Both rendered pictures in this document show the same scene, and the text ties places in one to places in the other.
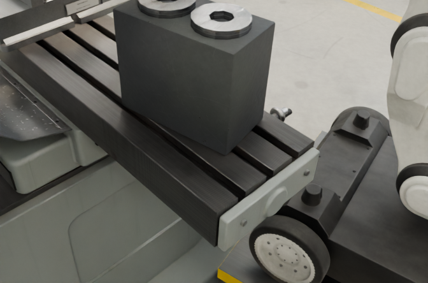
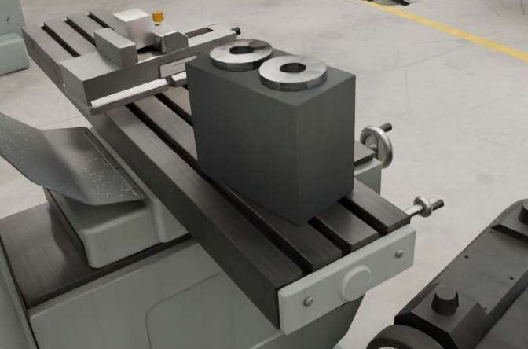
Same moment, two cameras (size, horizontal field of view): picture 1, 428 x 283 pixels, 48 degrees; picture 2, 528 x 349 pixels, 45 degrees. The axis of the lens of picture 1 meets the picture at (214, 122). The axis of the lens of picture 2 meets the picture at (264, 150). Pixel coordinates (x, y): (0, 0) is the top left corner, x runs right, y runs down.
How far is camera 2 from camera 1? 0.20 m
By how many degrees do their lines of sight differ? 15
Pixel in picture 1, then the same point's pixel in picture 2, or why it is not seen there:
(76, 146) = (154, 218)
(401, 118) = not seen: outside the picture
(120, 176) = (209, 261)
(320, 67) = (513, 157)
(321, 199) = (459, 309)
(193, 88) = (262, 147)
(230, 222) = (289, 297)
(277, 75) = (452, 166)
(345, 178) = (497, 285)
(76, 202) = (154, 285)
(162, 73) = (232, 131)
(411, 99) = not seen: outside the picture
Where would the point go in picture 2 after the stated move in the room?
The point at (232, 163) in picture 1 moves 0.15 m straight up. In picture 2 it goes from (305, 234) to (302, 138)
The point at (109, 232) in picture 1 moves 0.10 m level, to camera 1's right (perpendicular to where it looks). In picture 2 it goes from (197, 331) to (243, 337)
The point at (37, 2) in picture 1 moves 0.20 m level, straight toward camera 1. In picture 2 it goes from (129, 62) to (126, 109)
